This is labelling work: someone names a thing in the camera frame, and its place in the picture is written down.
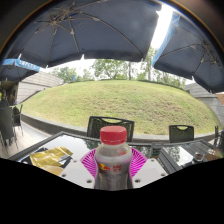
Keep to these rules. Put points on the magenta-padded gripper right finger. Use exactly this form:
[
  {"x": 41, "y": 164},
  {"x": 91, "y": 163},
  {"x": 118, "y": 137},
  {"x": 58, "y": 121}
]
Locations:
[{"x": 138, "y": 163}]

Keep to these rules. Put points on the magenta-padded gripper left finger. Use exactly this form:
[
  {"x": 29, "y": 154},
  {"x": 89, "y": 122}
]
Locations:
[{"x": 88, "y": 165}]

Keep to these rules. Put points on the red-capped clear drink bottle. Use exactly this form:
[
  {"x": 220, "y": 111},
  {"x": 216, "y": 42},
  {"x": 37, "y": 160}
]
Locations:
[{"x": 113, "y": 165}]

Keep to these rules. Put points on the grey squeeze tube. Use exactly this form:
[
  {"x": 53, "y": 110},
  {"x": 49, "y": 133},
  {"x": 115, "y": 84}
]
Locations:
[{"x": 155, "y": 150}]

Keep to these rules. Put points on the black mesh patio chair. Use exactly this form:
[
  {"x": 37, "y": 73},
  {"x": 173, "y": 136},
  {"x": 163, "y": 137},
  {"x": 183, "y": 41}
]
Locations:
[
  {"x": 100, "y": 128},
  {"x": 181, "y": 134}
]

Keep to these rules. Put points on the yellow foil packet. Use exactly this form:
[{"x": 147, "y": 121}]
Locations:
[{"x": 50, "y": 156}]

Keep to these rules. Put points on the small round ashtray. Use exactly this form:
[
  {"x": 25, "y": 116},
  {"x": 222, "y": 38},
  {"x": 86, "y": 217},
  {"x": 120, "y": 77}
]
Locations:
[{"x": 199, "y": 157}]

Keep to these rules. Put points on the group of dark patio chairs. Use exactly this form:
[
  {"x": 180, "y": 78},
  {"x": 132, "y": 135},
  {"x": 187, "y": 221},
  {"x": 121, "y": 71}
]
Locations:
[{"x": 220, "y": 136}]

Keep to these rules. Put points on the group of dark wicker chairs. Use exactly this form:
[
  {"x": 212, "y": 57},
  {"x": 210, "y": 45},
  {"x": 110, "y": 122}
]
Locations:
[{"x": 8, "y": 123}]

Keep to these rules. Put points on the tan patio umbrella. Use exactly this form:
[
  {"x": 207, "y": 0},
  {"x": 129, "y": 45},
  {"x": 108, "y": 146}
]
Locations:
[{"x": 221, "y": 98}]

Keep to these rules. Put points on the person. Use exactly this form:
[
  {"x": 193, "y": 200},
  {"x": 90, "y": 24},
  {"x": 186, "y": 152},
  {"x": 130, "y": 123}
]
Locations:
[{"x": 4, "y": 100}]

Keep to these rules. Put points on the blue umbrella with white print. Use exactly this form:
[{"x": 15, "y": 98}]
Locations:
[{"x": 20, "y": 66}]

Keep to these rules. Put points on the dark blue patio umbrella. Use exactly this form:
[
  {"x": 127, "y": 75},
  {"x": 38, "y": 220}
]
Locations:
[
  {"x": 90, "y": 26},
  {"x": 196, "y": 53}
]

